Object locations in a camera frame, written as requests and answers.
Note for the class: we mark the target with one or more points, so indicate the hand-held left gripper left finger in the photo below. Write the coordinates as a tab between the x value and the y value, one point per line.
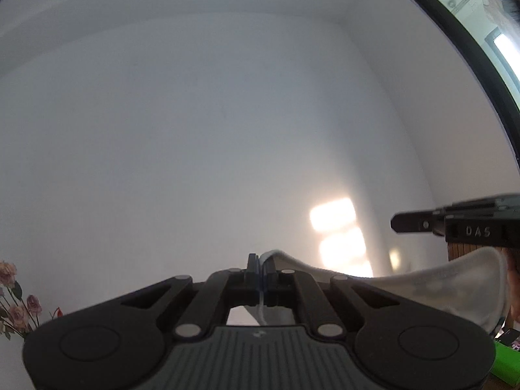
252	280

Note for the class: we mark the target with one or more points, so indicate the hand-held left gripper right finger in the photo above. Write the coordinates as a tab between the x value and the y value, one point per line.
271	282

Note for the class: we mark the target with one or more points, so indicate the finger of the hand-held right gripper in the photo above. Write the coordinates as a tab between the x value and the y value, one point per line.
410	223

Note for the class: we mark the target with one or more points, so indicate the white teal floral garment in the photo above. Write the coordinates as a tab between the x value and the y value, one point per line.
455	284

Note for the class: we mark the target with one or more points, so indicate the brown wooden furniture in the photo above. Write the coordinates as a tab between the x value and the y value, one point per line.
463	252

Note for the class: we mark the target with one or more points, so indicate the dark printed card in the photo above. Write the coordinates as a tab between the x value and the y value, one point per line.
511	338

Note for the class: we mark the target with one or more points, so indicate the green plastic object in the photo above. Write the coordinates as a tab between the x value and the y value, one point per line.
508	365

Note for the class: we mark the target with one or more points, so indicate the dark framed window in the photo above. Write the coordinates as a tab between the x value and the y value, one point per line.
467	12

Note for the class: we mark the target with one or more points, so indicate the pink artificial flowers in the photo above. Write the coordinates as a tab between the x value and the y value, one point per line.
16	308

